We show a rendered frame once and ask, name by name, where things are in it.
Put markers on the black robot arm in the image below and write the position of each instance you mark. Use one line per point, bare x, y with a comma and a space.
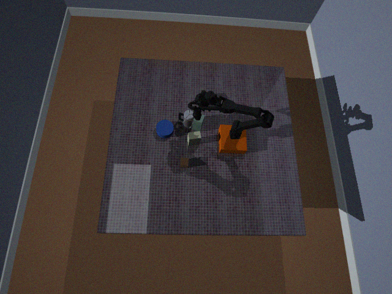
228, 106

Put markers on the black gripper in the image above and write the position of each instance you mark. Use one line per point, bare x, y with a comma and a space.
197, 110

